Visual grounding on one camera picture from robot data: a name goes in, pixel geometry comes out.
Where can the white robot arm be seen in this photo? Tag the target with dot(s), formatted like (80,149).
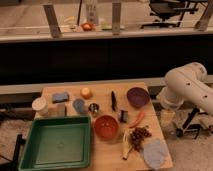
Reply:
(187,83)

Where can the orange fruit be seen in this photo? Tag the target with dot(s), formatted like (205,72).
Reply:
(86,93)

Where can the blue grey cloth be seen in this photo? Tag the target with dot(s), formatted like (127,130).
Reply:
(155,153)

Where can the red round object on shelf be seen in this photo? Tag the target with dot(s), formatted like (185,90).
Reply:
(87,26)

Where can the purple bowl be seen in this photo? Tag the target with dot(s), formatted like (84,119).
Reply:
(138,97)

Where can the blue sponge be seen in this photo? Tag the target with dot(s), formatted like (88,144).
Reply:
(60,97)

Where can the white lidded cup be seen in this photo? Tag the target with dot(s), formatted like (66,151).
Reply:
(40,106)

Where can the bunch of brown grapes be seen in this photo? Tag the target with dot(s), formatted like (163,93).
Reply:
(137,136)

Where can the small wooden block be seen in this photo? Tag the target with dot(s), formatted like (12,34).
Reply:
(61,109)

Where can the small metal cup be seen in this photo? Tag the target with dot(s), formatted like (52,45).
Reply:
(94,109)

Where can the orange bowl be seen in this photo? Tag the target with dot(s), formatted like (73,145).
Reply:
(106,127)

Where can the black office chair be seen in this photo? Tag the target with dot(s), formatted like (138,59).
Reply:
(171,12)

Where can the green plastic tray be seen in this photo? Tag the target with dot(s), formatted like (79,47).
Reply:
(56,144)

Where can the small black box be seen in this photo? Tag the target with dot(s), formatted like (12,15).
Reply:
(123,116)

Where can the yellow banana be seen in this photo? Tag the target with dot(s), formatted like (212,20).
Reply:
(127,147)

